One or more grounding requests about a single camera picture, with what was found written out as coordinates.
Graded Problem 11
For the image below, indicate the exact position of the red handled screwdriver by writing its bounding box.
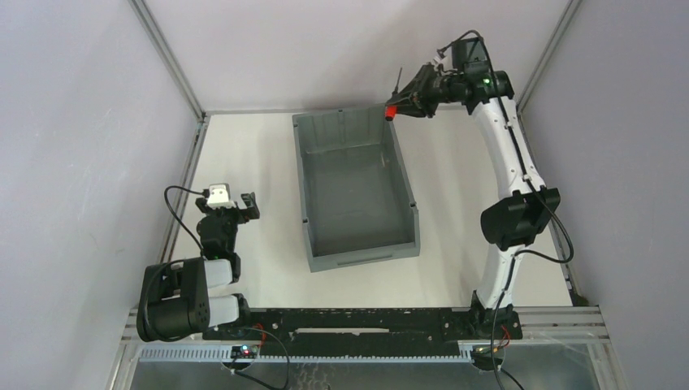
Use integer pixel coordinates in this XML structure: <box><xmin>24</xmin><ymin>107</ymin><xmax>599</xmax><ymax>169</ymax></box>
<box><xmin>384</xmin><ymin>67</ymin><xmax>403</xmax><ymax>122</ymax></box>

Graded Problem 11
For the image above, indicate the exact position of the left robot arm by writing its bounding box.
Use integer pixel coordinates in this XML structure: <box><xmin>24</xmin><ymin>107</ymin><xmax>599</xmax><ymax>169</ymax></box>
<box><xmin>136</xmin><ymin>190</ymin><xmax>260</xmax><ymax>342</ymax></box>

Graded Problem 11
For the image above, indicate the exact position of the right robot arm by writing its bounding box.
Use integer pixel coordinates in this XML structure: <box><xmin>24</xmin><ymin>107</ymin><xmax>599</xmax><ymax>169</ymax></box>
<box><xmin>385</xmin><ymin>63</ymin><xmax>561</xmax><ymax>338</ymax></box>

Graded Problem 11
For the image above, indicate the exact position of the grey plastic bin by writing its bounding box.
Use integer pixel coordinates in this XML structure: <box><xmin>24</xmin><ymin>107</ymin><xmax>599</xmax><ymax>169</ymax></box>
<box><xmin>292</xmin><ymin>105</ymin><xmax>421</xmax><ymax>272</ymax></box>

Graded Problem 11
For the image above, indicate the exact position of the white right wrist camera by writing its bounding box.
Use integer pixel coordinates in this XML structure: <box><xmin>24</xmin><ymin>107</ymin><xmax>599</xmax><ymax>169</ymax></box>
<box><xmin>436</xmin><ymin>37</ymin><xmax>487</xmax><ymax>70</ymax></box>

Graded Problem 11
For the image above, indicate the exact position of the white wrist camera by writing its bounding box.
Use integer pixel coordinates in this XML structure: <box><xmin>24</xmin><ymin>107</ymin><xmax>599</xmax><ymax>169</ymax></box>
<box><xmin>436</xmin><ymin>37</ymin><xmax>487</xmax><ymax>70</ymax></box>
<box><xmin>206</xmin><ymin>183</ymin><xmax>235</xmax><ymax>210</ymax></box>

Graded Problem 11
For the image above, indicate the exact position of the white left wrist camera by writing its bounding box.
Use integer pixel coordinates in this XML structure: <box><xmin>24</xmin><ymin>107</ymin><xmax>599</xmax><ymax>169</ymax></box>
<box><xmin>206</xmin><ymin>183</ymin><xmax>235</xmax><ymax>210</ymax></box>

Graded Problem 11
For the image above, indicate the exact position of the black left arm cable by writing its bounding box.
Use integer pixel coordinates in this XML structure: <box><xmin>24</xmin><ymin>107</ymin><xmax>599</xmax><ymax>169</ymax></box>
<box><xmin>163</xmin><ymin>185</ymin><xmax>210</xmax><ymax>254</ymax></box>

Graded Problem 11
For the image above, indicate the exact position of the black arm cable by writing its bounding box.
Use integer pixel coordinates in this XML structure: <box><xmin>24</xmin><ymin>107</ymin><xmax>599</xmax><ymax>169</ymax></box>
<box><xmin>441</xmin><ymin>29</ymin><xmax>575</xmax><ymax>390</ymax></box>
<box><xmin>163</xmin><ymin>185</ymin><xmax>210</xmax><ymax>254</ymax></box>

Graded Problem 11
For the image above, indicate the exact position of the black mounting rail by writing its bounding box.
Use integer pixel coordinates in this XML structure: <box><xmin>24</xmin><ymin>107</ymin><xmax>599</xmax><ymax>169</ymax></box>
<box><xmin>202</xmin><ymin>308</ymin><xmax>523</xmax><ymax>357</ymax></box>

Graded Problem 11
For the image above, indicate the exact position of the black cable at base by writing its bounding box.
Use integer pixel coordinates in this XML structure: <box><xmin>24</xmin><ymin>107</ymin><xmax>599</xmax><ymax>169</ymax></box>
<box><xmin>221</xmin><ymin>326</ymin><xmax>292</xmax><ymax>390</ymax></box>

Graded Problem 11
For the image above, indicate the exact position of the grey slotted cable duct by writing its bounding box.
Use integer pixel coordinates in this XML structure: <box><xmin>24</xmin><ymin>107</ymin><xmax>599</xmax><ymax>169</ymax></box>
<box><xmin>139</xmin><ymin>344</ymin><xmax>473</xmax><ymax>363</ymax></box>

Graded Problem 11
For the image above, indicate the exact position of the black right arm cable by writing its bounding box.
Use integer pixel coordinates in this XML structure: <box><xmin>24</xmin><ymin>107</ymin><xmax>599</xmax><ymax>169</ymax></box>
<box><xmin>441</xmin><ymin>29</ymin><xmax>575</xmax><ymax>390</ymax></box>

